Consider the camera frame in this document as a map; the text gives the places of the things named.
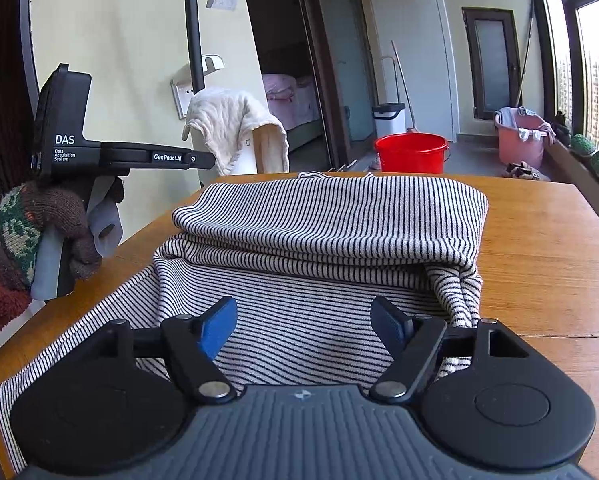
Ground grey striped knit garment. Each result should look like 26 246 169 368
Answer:
0 174 488 471

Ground gloved left hand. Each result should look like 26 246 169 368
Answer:
0 181 102 292

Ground cream towel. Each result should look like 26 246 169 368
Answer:
182 88 290 176

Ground pink bed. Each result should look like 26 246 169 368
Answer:
262 74 320 131

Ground red plastic bucket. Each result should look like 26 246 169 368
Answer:
374 132 449 174

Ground white floor washer vacuum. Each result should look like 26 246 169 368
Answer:
181 0 260 189

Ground slippers on floor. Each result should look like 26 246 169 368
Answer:
503 162 551 182

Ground white pedal trash bin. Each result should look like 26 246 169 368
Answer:
372 103 407 139

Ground pink laundry basket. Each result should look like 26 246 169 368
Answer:
493 106 557 169

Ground green potted plant far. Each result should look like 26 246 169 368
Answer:
569 133 597 158

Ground wall power socket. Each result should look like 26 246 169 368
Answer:
170 79 194 120

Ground broom with red handle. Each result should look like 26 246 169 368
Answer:
391 40 419 132

